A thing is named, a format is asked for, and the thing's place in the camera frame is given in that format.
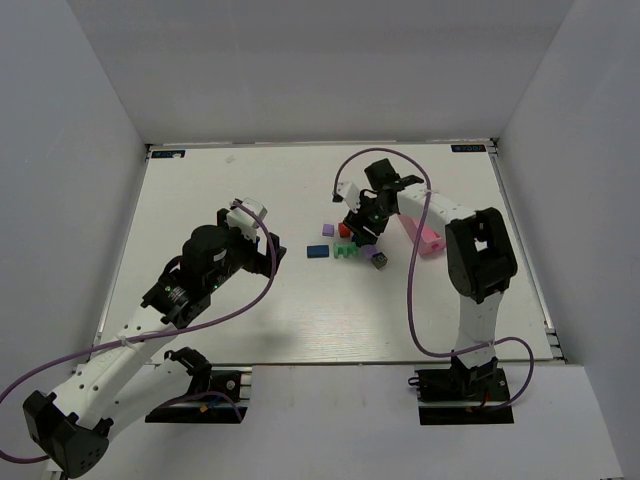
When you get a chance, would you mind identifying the dark blue rectangular block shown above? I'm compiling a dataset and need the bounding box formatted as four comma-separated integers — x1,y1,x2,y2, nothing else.
306,244,330,259

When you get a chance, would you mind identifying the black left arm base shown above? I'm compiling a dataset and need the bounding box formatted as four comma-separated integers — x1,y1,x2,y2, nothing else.
144,367,252,425

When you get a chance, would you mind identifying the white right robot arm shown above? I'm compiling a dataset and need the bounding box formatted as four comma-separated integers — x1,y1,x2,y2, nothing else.
334,159,517,374

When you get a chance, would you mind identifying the pink plastic box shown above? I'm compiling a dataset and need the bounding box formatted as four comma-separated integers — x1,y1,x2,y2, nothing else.
399,215,446,258

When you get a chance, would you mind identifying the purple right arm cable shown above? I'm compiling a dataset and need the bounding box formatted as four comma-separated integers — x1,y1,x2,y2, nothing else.
333,148,535,412

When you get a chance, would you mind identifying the purple printed cube block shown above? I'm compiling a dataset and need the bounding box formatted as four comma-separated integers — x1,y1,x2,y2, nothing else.
361,245,378,260

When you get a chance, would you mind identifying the corner label sticker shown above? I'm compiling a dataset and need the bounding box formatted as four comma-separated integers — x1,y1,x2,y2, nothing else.
451,144,486,153
151,150,186,159

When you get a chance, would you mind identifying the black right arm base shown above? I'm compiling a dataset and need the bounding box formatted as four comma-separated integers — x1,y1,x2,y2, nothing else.
407,368,514,426

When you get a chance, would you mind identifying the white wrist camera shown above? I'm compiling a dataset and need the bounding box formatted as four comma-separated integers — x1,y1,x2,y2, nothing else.
226,198,267,243
332,181,361,213

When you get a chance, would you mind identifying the red cube block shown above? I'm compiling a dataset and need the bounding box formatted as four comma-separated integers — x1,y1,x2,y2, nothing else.
338,223,351,238

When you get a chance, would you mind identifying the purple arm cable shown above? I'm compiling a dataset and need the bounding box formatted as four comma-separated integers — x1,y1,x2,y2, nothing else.
333,148,535,412
0,199,281,464

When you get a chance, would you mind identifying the green hospital arch block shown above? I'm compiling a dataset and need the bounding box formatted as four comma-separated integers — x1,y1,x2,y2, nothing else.
333,242,359,259

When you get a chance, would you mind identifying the grey house block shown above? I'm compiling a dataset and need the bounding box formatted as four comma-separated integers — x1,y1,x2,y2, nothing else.
370,252,388,270

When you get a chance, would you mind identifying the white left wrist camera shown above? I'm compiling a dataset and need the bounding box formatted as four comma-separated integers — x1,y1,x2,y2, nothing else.
226,198,267,243

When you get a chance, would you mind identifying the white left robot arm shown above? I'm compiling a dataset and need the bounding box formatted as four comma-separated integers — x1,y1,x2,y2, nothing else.
23,199,286,479

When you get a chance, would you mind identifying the left corner label sticker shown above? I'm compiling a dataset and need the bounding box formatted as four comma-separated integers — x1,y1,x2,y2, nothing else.
151,150,186,159

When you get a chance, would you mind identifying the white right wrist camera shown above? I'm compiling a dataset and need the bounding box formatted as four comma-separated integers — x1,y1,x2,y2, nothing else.
332,181,361,213

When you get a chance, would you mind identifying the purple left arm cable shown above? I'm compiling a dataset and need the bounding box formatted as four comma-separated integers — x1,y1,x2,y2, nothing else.
0,199,281,464

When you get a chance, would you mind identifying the right corner label sticker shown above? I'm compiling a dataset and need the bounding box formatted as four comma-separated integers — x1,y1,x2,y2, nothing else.
451,144,486,153

